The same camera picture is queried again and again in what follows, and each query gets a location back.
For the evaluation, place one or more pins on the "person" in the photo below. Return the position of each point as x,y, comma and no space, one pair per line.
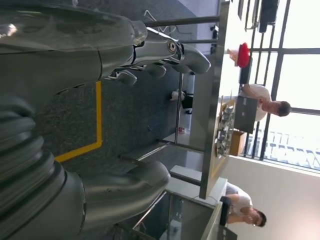
260,96
242,202

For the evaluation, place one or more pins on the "black case white label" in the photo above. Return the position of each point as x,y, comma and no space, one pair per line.
244,74

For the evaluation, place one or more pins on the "white table metal legs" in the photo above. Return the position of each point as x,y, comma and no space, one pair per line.
212,99
195,185

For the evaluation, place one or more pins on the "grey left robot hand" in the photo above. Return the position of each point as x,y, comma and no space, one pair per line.
50,49

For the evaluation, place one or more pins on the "person's foot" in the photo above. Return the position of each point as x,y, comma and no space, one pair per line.
177,95

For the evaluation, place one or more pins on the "small red white can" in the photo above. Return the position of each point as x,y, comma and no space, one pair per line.
183,130

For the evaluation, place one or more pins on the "brown cardboard box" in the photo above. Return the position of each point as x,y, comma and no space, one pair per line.
237,142

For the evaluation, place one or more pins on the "red cap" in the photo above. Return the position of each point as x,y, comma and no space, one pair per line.
244,54

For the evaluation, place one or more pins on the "silver wheel hubcap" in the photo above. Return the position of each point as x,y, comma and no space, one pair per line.
225,132

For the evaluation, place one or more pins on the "black window frame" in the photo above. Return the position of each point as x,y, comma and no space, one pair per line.
300,51

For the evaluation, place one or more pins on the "dark grey laptop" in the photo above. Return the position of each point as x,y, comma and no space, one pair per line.
244,114

